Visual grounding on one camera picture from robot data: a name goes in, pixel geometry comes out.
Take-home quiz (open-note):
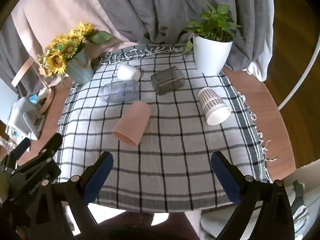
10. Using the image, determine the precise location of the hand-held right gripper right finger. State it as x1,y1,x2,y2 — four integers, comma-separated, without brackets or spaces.
211,151,296,240

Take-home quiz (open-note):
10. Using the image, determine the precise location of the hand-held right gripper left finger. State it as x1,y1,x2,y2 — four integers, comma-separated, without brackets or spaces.
26,151,114,240

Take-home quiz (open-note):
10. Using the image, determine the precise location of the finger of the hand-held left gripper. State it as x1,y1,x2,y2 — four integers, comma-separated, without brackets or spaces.
37,132,63,163
7,137,31,166

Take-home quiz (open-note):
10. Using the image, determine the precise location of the pink cup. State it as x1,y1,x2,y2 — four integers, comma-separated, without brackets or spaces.
112,101,152,146

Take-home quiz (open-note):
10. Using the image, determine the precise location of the plaid paper cup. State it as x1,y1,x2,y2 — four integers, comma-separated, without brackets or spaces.
198,87,232,126

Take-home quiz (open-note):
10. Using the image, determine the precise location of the clear bluish plastic cup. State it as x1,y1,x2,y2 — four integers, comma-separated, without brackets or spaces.
100,79,140,103

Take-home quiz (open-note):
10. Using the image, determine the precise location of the small white cup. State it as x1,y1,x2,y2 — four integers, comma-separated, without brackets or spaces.
117,64,141,81

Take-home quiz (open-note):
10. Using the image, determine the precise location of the grey square glass cup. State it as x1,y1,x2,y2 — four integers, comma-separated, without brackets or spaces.
150,66,185,96

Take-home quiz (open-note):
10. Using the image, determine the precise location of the white stool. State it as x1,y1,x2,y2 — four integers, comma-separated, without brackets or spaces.
200,204,242,238

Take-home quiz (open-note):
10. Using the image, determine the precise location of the round wooden tray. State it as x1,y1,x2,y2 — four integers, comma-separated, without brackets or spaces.
35,87,54,116

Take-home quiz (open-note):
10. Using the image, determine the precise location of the grey checked tablecloth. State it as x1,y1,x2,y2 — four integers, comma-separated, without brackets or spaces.
55,44,278,213

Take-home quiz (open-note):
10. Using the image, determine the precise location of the person's leg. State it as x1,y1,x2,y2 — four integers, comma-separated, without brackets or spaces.
99,210,200,240

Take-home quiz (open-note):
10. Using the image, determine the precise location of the light wooden curved bar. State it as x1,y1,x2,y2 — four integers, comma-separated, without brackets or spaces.
11,57,34,87

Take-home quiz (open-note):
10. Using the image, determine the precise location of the teal ribbed vase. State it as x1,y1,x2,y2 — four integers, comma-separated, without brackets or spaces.
66,49,95,86

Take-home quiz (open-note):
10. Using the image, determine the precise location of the white and grey cloth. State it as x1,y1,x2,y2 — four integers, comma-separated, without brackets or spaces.
285,177,320,234

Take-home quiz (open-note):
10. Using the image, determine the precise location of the artificial sunflower bouquet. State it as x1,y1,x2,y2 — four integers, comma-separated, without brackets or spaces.
36,22,113,77

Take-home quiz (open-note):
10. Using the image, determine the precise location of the white round tube hoop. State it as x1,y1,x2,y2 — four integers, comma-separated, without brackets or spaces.
277,27,320,111

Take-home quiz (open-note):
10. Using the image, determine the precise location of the white plant pot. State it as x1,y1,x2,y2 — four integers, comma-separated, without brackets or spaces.
193,35,233,76

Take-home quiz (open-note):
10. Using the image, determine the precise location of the pink cloth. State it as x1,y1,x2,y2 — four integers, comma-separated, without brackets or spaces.
11,0,138,64

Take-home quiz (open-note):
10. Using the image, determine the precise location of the green leafy plant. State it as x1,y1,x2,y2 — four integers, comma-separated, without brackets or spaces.
181,2,245,55

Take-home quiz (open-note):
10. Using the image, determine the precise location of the grey curtain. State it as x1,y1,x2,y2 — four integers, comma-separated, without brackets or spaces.
0,0,273,98

